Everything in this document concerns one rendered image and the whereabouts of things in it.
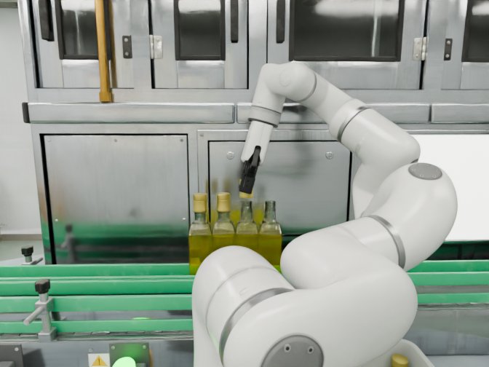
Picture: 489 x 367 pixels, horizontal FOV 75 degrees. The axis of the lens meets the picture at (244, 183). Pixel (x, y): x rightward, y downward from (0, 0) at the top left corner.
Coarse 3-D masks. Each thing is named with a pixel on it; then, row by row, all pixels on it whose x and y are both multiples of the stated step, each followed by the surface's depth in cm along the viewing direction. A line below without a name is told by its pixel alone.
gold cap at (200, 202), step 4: (196, 196) 77; (200, 196) 77; (204, 196) 78; (196, 200) 78; (200, 200) 77; (204, 200) 78; (196, 204) 78; (200, 204) 78; (204, 204) 78; (196, 208) 78; (200, 208) 78; (204, 208) 78; (196, 212) 78; (200, 212) 78; (204, 212) 78
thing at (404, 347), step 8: (400, 344) 73; (408, 344) 72; (392, 352) 73; (400, 352) 73; (408, 352) 72; (416, 352) 70; (376, 360) 73; (384, 360) 73; (408, 360) 72; (416, 360) 70; (424, 360) 67
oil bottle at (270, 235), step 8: (264, 224) 79; (272, 224) 78; (264, 232) 78; (272, 232) 78; (280, 232) 78; (264, 240) 78; (272, 240) 78; (280, 240) 78; (264, 248) 79; (272, 248) 79; (280, 248) 79; (264, 256) 79; (272, 256) 79; (280, 256) 79; (272, 264) 79; (280, 272) 80
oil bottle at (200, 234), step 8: (192, 224) 78; (200, 224) 78; (208, 224) 79; (192, 232) 77; (200, 232) 77; (208, 232) 78; (192, 240) 78; (200, 240) 78; (208, 240) 78; (192, 248) 78; (200, 248) 78; (208, 248) 78; (192, 256) 78; (200, 256) 78; (192, 264) 79; (200, 264) 79; (192, 272) 79
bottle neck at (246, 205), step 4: (244, 200) 81; (248, 200) 81; (244, 204) 79; (248, 204) 79; (252, 204) 80; (244, 208) 79; (248, 208) 79; (252, 208) 80; (244, 212) 79; (248, 212) 79; (252, 212) 80; (244, 216) 79; (248, 216) 79; (252, 216) 80; (244, 220) 79; (248, 220) 79; (252, 220) 80
